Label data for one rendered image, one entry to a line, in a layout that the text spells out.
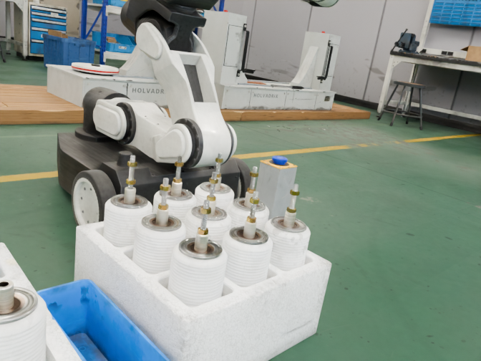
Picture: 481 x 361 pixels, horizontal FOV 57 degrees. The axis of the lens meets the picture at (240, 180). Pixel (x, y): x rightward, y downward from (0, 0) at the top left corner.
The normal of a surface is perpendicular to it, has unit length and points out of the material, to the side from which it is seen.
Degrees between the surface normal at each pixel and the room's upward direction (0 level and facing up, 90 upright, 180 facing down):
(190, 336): 90
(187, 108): 90
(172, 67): 113
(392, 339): 0
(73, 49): 92
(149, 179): 46
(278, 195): 90
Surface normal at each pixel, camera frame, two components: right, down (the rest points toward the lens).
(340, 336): 0.15, -0.94
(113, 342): -0.72, 0.07
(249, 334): 0.68, 0.31
